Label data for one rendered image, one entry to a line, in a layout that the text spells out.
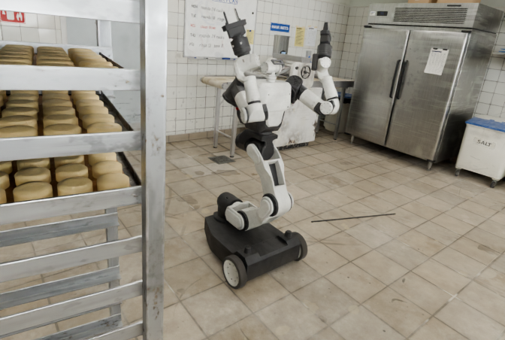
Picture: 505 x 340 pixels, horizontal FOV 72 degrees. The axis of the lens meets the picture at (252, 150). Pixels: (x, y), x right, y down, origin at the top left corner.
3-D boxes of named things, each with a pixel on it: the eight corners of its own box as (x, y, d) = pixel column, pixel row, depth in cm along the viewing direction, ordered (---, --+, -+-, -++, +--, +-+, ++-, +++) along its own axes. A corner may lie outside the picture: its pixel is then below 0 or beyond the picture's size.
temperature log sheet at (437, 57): (442, 75, 419) (449, 49, 409) (441, 75, 417) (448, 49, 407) (424, 72, 435) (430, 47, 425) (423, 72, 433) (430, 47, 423)
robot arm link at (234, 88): (228, 104, 188) (222, 90, 197) (240, 110, 193) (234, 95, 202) (241, 88, 183) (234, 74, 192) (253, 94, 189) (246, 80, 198)
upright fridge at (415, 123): (458, 164, 498) (503, 11, 434) (428, 174, 443) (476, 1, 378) (373, 137, 600) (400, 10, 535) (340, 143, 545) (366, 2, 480)
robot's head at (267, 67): (260, 76, 202) (261, 60, 200) (273, 76, 209) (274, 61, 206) (267, 77, 198) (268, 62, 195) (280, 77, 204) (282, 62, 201)
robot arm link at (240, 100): (243, 132, 174) (231, 105, 189) (267, 129, 178) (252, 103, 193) (245, 113, 166) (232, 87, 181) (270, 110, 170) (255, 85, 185)
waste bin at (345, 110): (357, 132, 624) (364, 95, 603) (339, 135, 592) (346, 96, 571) (334, 124, 663) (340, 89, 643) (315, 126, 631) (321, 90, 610)
